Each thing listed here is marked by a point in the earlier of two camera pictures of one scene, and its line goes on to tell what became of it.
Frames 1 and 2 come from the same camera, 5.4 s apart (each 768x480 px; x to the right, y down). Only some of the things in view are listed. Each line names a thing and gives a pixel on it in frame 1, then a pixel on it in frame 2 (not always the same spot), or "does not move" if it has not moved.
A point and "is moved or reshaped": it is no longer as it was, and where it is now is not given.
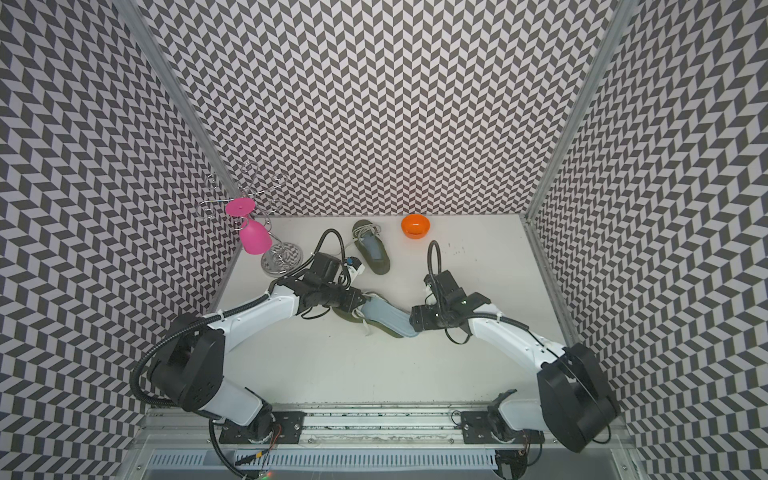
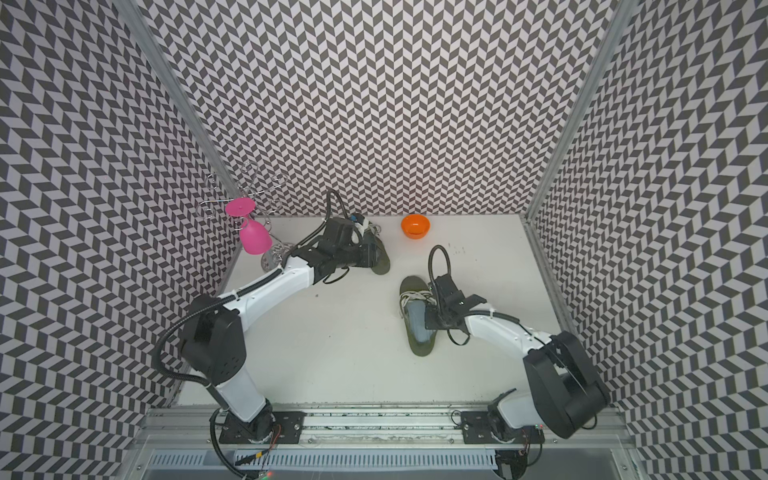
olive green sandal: (356, 313) to (415, 294)
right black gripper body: (431, 318) does not move
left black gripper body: (338, 296) to (352, 256)
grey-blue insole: (383, 311) is moved or reshaped
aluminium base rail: (384, 443) does not move
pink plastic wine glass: (253, 236) does not move
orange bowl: (415, 226) does not move
